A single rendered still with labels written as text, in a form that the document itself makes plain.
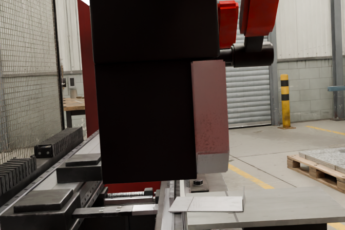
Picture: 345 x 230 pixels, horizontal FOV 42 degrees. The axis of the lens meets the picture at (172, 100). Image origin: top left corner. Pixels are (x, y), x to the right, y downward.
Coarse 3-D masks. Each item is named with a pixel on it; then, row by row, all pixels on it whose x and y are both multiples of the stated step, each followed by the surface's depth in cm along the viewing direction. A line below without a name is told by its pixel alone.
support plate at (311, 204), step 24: (216, 192) 89; (240, 192) 88; (264, 192) 87; (288, 192) 86; (312, 192) 85; (192, 216) 76; (216, 216) 75; (240, 216) 74; (264, 216) 74; (288, 216) 73; (312, 216) 72; (336, 216) 72
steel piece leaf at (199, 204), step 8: (200, 200) 84; (208, 200) 83; (216, 200) 83; (224, 200) 83; (232, 200) 82; (240, 200) 82; (192, 208) 79; (200, 208) 79; (208, 208) 79; (216, 208) 78; (224, 208) 78; (232, 208) 78; (240, 208) 78
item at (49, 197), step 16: (32, 192) 84; (48, 192) 83; (64, 192) 82; (16, 208) 76; (32, 208) 76; (48, 208) 76; (64, 208) 76; (80, 208) 82; (96, 208) 81; (112, 208) 81; (128, 208) 80; (144, 208) 80; (0, 224) 75; (16, 224) 75; (32, 224) 75; (48, 224) 75; (64, 224) 75
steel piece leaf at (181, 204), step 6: (180, 198) 86; (186, 198) 85; (192, 198) 85; (174, 204) 82; (180, 204) 82; (186, 204) 82; (168, 210) 79; (174, 210) 79; (180, 210) 78; (186, 210) 78
